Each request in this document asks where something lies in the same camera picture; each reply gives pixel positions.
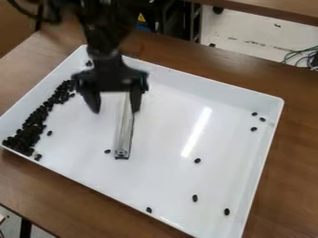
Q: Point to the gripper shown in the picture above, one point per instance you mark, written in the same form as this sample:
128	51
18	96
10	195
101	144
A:
110	74

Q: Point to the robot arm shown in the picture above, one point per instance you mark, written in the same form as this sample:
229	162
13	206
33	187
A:
101	23

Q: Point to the pile of black bits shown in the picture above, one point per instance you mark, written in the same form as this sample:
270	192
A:
37	121

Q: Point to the silver metal bar tool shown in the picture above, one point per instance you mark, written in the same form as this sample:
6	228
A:
125	130

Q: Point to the white tray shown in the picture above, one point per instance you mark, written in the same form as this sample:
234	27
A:
165	145

